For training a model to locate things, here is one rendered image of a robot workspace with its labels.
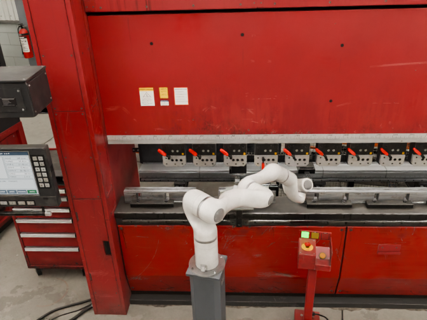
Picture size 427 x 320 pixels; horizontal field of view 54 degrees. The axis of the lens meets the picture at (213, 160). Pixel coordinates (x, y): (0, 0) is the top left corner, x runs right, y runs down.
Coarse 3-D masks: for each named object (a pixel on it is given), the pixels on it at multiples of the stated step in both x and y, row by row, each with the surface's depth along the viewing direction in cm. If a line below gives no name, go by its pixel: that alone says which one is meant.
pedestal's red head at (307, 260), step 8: (320, 232) 267; (328, 232) 266; (304, 240) 270; (312, 240) 270; (328, 240) 269; (320, 248) 268; (328, 248) 267; (304, 256) 259; (312, 256) 258; (328, 256) 265; (304, 264) 262; (312, 264) 261; (320, 264) 261; (328, 264) 260
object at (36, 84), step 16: (0, 80) 199; (16, 80) 198; (32, 80) 205; (0, 96) 203; (16, 96) 202; (32, 96) 205; (48, 96) 223; (0, 112) 207; (16, 112) 207; (32, 112) 207; (0, 208) 249
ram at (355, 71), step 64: (128, 64) 249; (192, 64) 247; (256, 64) 245; (320, 64) 243; (384, 64) 241; (128, 128) 268; (192, 128) 266; (256, 128) 264; (320, 128) 262; (384, 128) 260
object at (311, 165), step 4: (308, 164) 305; (312, 164) 304; (300, 168) 303; (304, 168) 302; (308, 168) 302; (312, 168) 302; (300, 172) 303; (304, 172) 301; (308, 172) 301; (312, 172) 302; (308, 176) 296
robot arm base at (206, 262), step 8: (216, 240) 210; (200, 248) 209; (208, 248) 209; (216, 248) 212; (200, 256) 212; (208, 256) 211; (216, 256) 214; (192, 264) 220; (200, 264) 214; (208, 264) 213; (216, 264) 217; (224, 264) 219; (200, 272) 214; (208, 272) 214; (216, 272) 214
